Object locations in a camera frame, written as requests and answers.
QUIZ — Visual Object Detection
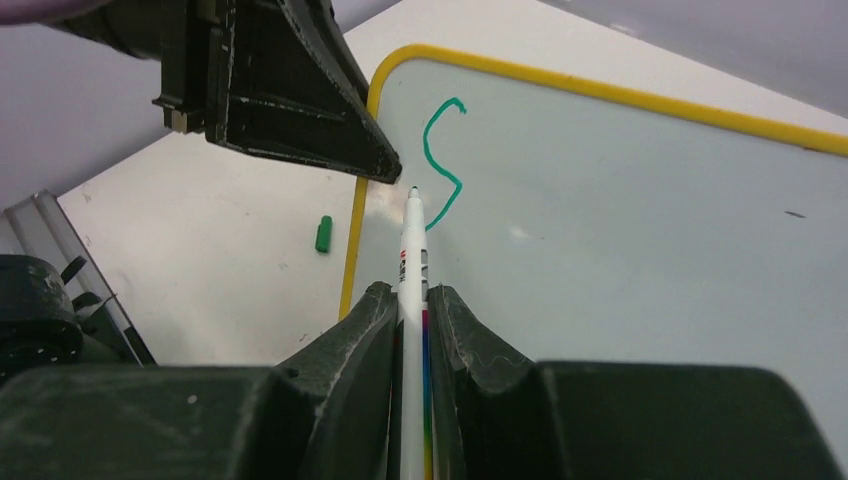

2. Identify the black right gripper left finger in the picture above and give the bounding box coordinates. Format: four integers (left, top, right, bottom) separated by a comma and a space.
1, 282, 398, 479

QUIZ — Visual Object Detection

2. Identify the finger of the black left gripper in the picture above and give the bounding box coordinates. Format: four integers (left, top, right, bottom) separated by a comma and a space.
157, 1, 402, 184
46, 0, 162, 60

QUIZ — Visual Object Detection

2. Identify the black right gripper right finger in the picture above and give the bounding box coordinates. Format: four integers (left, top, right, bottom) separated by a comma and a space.
428, 286, 842, 479

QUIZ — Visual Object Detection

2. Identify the white green whiteboard marker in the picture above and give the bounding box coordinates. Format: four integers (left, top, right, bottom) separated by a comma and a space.
398, 187, 433, 479

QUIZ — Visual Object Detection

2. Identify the green marker cap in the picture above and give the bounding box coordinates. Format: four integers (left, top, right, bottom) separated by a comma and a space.
314, 215, 333, 254

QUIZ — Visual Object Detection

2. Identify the yellow framed whiteboard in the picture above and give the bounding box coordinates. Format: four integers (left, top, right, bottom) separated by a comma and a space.
340, 44, 847, 462

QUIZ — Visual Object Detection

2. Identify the aluminium rail right side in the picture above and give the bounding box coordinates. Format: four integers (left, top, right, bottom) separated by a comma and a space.
1, 191, 156, 366

